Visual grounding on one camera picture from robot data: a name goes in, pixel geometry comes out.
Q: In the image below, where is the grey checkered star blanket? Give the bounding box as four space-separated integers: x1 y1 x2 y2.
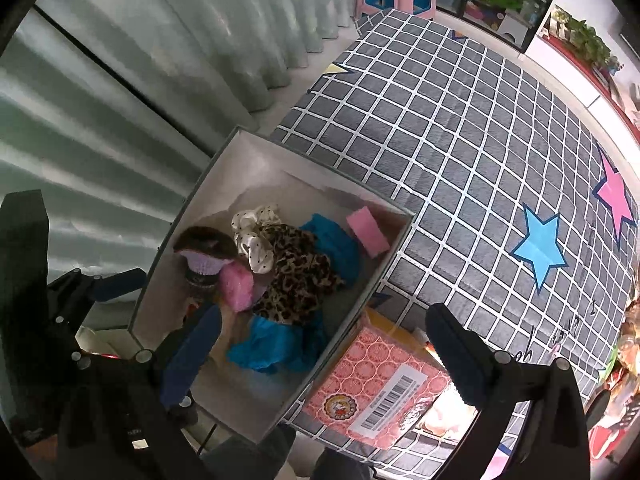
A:
270 7 640 477

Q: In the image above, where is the grey storage box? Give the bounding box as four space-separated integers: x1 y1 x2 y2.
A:
127 127 417 445

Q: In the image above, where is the red wall shelf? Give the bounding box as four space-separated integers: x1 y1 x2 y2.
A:
544 35 640 127

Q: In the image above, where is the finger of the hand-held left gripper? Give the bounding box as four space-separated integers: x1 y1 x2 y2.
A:
47 266 149 312

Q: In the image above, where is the white polka dot scrunchie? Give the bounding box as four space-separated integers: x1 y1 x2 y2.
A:
230 203 282 274

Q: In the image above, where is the pink fluffy sponge black edge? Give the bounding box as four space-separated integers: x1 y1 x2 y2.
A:
219 261 257 312

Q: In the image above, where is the pale green curtain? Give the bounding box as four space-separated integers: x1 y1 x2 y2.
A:
0 0 368 411

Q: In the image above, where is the red patterned mat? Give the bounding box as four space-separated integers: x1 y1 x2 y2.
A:
585 360 640 463

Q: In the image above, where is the lilac knit hat brown fur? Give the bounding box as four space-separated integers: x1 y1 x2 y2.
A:
172 226 239 291

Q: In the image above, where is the green potted plant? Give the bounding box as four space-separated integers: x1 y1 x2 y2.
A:
547 7 624 74

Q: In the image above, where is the leopard print scrunchie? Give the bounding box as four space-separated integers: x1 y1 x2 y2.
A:
250 223 347 327

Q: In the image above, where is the white orange carton box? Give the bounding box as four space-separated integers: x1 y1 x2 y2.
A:
364 307 481 442

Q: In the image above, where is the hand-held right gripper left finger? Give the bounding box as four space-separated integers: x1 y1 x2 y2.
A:
56 304 224 480

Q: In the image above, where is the person's right leg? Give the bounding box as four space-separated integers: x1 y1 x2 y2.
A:
310 447 374 480

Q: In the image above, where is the pink carton box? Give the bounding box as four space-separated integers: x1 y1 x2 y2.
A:
300 322 453 452

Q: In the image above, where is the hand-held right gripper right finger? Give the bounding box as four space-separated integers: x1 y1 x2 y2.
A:
425 303 592 480

